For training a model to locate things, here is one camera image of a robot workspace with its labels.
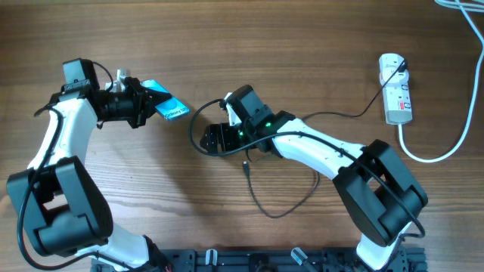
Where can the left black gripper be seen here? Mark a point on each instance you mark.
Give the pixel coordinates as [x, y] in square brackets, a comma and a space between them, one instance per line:
[144, 105]

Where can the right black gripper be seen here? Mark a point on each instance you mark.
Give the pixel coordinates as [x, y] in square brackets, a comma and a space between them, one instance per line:
[212, 132]

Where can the turquoise screen Galaxy smartphone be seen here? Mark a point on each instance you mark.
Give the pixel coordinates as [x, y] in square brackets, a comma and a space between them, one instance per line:
[170, 109]

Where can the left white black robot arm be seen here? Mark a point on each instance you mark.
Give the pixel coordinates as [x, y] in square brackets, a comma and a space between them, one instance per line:
[60, 210]

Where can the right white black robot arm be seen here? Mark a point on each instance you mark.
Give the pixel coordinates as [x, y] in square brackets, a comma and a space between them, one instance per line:
[380, 193]

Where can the white charger plug adapter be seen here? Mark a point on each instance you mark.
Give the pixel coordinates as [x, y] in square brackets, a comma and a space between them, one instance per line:
[393, 76]

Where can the white power strip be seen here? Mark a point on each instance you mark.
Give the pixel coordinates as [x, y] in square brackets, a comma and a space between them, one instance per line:
[396, 99]

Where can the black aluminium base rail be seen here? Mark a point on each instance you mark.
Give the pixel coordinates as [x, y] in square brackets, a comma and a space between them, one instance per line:
[326, 260]

